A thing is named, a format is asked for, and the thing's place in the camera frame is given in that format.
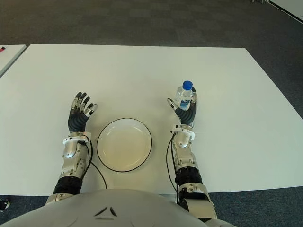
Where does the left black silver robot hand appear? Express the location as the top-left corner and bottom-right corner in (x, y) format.
(68, 91), (98, 133)

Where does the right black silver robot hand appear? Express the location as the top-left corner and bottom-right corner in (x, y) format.
(167, 86), (198, 130)

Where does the clear water bottle blue cap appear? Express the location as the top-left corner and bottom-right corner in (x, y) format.
(174, 80), (194, 111)

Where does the white plate black rim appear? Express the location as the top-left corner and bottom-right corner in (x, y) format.
(96, 117), (153, 173)

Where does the grey robot torso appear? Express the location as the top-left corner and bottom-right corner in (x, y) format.
(0, 188), (228, 227)

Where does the black caster wheel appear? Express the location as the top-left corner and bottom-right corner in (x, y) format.
(0, 198), (10, 212)

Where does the white panel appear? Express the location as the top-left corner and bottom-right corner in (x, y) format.
(271, 0), (303, 24)

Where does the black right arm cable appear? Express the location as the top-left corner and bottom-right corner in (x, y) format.
(166, 132), (180, 204)

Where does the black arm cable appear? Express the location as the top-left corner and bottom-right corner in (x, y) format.
(79, 140), (108, 190)
(166, 132), (180, 204)

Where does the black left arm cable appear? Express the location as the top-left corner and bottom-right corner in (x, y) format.
(79, 140), (108, 190)

